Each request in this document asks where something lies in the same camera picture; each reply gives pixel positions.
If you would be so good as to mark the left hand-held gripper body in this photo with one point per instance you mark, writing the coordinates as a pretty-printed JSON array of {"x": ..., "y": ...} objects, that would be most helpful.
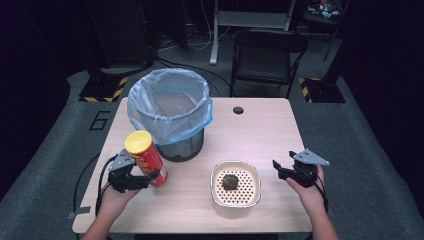
[{"x": 123, "y": 178}]

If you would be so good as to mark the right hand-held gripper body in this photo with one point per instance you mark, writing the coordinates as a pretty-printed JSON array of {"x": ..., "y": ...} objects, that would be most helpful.
[{"x": 306, "y": 173}]

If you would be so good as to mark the red chips can yellow lid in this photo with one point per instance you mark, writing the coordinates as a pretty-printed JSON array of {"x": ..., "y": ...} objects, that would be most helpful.
[{"x": 150, "y": 156}]

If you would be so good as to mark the black mesh trash bin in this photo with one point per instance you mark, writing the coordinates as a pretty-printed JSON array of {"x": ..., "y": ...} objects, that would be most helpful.
[{"x": 183, "y": 151}]

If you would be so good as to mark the white strainer basket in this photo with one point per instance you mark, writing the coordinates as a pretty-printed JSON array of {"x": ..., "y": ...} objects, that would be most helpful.
[{"x": 248, "y": 196}]

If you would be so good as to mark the blue translucent trash bag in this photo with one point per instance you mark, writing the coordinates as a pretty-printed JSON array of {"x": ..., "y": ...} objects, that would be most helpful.
[{"x": 156, "y": 123}]

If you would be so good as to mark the person's right hand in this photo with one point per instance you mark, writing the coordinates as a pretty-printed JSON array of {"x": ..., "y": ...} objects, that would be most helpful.
[{"x": 311, "y": 200}]

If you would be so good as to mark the person's left hand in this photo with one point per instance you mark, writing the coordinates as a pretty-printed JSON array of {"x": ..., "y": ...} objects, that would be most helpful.
[{"x": 111, "y": 203}]

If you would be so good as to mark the grey tape strip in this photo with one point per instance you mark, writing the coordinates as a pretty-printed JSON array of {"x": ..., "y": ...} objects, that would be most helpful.
[{"x": 80, "y": 211}]

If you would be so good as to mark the hazard-striped stand base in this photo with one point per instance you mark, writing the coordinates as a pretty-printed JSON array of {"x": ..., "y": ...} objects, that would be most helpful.
[
  {"x": 103, "y": 90},
  {"x": 323, "y": 91}
]

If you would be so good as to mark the black folding chair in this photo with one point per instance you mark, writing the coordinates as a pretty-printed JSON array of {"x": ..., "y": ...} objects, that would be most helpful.
[{"x": 263, "y": 66}]

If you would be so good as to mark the dark equipment cabinet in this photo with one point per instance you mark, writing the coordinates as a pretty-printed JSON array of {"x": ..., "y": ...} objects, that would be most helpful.
[{"x": 120, "y": 33}]

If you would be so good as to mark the dark cart with clutter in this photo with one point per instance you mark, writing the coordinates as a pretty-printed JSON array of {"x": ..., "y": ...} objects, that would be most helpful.
[{"x": 325, "y": 11}]

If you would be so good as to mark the white desk frame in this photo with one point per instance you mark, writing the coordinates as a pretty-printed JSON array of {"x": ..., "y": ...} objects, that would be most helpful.
[{"x": 248, "y": 19}]

